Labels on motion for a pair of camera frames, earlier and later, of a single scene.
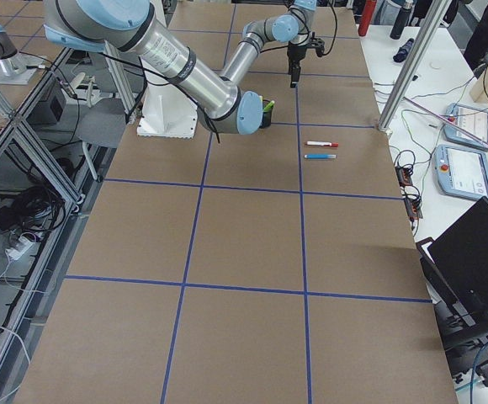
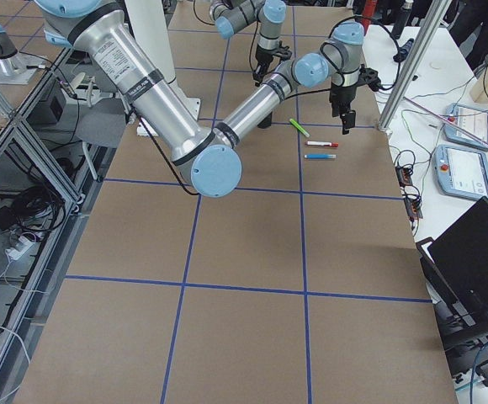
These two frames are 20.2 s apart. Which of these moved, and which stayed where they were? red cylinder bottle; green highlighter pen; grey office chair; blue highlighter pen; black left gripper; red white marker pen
Moved: black left gripper; green highlighter pen
Stayed: red cylinder bottle; grey office chair; blue highlighter pen; red white marker pen
